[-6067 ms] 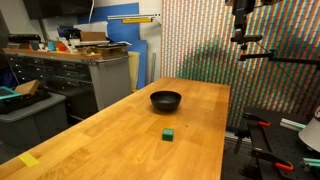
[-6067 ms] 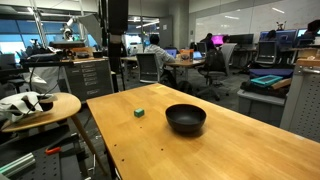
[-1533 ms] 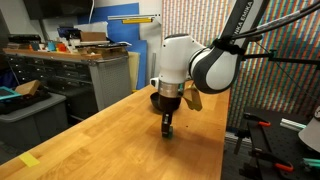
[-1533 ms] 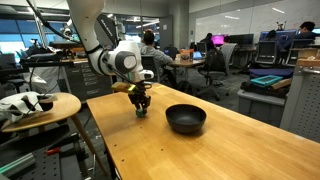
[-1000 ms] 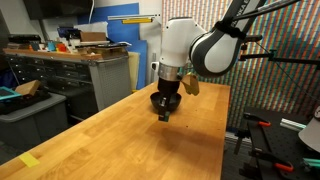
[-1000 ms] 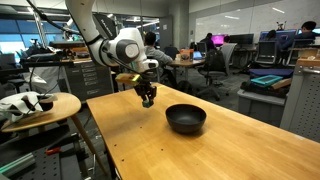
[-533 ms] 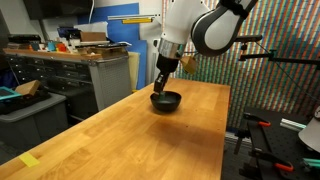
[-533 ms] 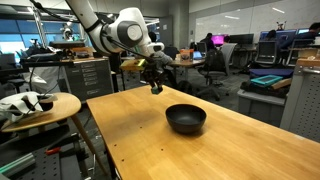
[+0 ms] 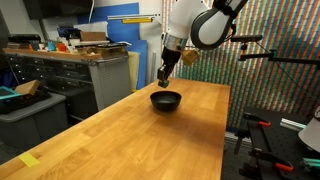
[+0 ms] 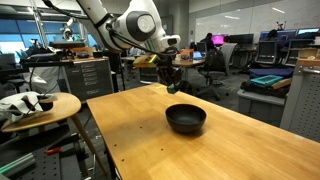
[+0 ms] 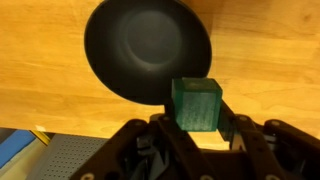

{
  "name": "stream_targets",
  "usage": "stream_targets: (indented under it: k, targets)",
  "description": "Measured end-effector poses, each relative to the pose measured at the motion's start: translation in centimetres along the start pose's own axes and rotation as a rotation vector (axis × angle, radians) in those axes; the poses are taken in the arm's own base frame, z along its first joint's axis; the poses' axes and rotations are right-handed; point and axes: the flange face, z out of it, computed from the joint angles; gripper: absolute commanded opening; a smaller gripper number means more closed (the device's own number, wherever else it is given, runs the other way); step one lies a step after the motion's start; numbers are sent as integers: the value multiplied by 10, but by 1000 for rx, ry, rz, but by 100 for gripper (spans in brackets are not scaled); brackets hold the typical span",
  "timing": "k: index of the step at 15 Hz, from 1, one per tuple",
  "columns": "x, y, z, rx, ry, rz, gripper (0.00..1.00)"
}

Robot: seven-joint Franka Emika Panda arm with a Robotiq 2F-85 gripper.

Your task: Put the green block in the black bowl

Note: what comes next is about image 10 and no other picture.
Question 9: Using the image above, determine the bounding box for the round wooden side table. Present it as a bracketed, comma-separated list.
[0, 92, 111, 178]

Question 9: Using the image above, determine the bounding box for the pink screen monitor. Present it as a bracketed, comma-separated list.
[210, 34, 230, 47]

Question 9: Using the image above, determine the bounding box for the green aluminium bar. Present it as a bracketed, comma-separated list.
[0, 152, 37, 178]

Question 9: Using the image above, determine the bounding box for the round wooden office table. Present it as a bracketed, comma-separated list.
[172, 57, 206, 82]

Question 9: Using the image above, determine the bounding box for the grey storage bin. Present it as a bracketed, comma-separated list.
[236, 88, 288, 128]

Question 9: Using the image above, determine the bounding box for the blue cushion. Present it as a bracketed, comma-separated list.
[248, 67, 295, 80]

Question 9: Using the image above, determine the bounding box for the black bowl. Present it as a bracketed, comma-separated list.
[165, 103, 208, 135]

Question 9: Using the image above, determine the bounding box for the teal tray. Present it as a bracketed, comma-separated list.
[250, 74, 284, 88]

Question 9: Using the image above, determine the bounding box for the white cloth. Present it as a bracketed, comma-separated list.
[0, 91, 58, 123]

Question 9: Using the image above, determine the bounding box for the black monitor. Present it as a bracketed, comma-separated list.
[229, 33, 255, 46]

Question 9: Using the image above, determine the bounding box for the green block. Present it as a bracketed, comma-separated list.
[167, 84, 178, 95]

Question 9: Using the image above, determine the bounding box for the small black cup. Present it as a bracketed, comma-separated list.
[37, 95, 55, 112]

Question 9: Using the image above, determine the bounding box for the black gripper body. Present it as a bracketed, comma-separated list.
[155, 54, 183, 81]

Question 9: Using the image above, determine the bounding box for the white perforated cabinet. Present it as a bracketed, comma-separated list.
[279, 59, 320, 143]

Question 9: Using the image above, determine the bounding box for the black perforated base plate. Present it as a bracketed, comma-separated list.
[9, 146, 85, 180]

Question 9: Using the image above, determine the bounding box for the black mesh chair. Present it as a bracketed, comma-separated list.
[255, 40, 278, 65]

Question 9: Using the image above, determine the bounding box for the grey office chair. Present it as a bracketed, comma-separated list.
[195, 42, 238, 102]

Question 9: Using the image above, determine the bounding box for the orange box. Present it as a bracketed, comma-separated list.
[179, 48, 195, 63]

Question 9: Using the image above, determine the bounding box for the grey drawer cabinet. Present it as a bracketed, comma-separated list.
[62, 57, 115, 103]

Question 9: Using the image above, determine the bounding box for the blue screen monitor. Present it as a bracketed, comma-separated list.
[259, 29, 298, 42]

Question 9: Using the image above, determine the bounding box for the orange handled clamp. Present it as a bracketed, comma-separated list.
[44, 145, 63, 157]

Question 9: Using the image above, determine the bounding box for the yellow green box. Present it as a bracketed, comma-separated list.
[132, 54, 160, 69]

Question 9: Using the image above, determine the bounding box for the seated person in dark top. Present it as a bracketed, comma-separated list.
[199, 32, 217, 52]

